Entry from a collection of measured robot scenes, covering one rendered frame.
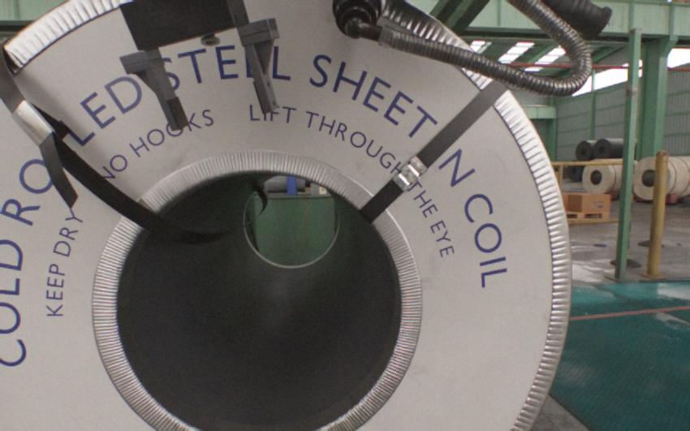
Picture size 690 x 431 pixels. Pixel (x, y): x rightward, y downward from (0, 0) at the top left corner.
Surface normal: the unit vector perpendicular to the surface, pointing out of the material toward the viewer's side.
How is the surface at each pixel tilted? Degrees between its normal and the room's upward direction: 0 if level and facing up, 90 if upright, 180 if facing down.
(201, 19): 114
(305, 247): 90
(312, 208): 90
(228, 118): 90
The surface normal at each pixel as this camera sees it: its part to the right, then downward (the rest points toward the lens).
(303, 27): 0.11, 0.11
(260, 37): -0.12, 0.51
